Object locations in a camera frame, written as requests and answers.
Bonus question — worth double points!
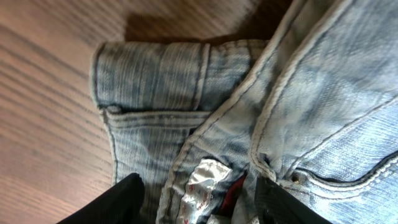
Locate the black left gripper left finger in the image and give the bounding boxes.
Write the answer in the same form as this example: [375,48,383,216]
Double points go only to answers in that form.
[57,173,145,224]

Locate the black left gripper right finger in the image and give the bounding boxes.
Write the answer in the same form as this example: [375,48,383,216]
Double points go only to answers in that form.
[254,177,331,224]

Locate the light blue denim shorts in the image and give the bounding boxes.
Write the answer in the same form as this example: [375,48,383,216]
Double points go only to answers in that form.
[91,0,397,223]

